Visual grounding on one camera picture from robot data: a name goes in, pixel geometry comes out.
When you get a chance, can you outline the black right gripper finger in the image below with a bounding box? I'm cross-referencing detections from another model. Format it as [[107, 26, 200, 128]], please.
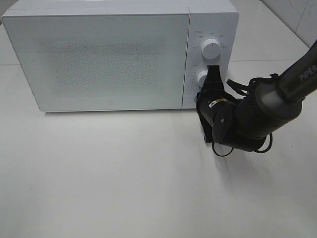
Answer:
[[202, 65, 224, 92]]

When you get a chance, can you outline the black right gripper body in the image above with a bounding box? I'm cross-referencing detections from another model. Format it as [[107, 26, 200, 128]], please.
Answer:
[[196, 86, 235, 143]]

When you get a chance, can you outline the white microwave knob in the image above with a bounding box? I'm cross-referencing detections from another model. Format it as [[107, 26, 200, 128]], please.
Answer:
[[201, 37, 221, 60], [196, 70, 208, 88]]

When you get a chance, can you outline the white microwave door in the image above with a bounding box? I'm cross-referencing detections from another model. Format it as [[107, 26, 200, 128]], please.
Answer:
[[3, 14, 189, 112]]

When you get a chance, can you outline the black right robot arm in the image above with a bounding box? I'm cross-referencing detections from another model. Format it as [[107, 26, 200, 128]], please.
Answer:
[[196, 44, 317, 153]]

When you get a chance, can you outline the white microwave oven body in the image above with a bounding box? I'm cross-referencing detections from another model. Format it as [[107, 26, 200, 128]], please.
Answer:
[[1, 0, 239, 109]]

